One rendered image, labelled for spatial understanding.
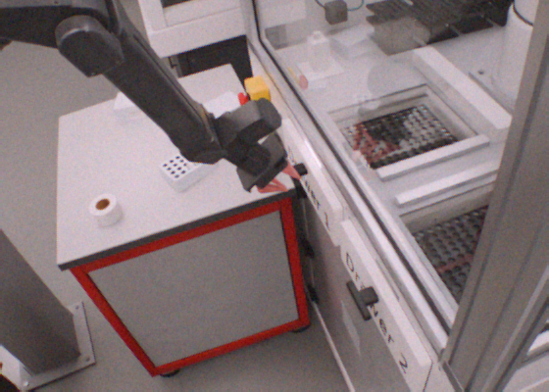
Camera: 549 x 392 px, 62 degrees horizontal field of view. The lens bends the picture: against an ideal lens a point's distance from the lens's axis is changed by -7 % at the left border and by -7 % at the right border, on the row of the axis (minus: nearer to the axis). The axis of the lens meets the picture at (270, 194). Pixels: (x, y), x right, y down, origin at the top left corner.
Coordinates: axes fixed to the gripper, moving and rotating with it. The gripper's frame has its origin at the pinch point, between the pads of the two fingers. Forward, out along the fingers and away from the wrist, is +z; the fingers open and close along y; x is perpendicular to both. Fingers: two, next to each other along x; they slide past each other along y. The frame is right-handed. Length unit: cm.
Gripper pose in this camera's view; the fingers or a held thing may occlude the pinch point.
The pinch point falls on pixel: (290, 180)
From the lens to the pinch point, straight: 94.9
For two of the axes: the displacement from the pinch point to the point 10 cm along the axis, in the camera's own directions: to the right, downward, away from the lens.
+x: -3.1, -6.6, 6.8
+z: 6.5, 3.8, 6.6
